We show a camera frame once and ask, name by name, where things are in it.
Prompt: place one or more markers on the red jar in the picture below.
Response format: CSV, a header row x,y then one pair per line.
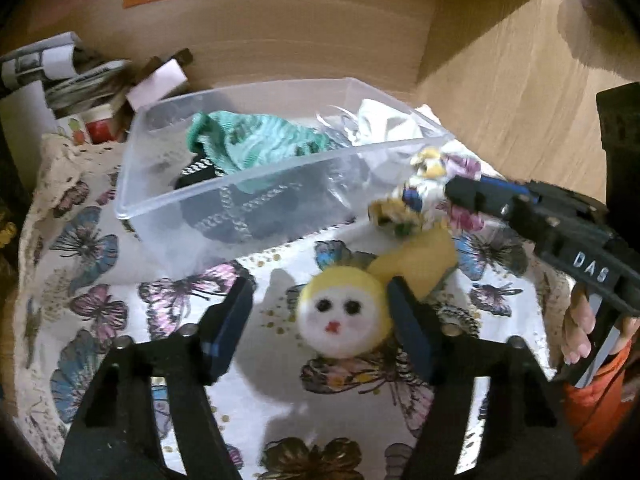
x,y
102,127

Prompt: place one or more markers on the yellow plush toy white face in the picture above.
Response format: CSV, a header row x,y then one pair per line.
x,y
345,310

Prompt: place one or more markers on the clear plastic container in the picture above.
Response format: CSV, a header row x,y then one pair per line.
x,y
240,160

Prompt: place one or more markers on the stack of folded newspapers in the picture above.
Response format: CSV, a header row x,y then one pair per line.
x,y
85,87

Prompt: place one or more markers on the white cloth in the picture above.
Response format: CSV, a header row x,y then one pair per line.
x,y
385,122

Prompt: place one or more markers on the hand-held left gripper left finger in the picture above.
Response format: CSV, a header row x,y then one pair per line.
x,y
229,327

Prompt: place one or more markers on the black object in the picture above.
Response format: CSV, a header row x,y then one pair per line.
x,y
620,130

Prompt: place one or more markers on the white paper card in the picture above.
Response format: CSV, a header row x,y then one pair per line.
x,y
155,85

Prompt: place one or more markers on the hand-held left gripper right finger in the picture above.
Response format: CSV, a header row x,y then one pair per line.
x,y
411,327

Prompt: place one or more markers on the floral printed cloth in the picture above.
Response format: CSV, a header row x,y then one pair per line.
x,y
425,195

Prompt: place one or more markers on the person's right hand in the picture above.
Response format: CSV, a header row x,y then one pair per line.
x,y
579,322

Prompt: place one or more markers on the person's right forearm orange sleeve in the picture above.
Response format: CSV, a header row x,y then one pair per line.
x,y
600,410

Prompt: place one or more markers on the butterfly printed tablecloth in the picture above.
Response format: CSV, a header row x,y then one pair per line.
x,y
100,260

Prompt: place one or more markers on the white box fruit print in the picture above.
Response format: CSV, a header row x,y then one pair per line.
x,y
72,127

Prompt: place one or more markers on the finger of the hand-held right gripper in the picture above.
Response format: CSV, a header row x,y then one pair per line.
x,y
505,185
475,197

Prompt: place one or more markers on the teal knitted cloth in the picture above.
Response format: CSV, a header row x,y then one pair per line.
x,y
250,140

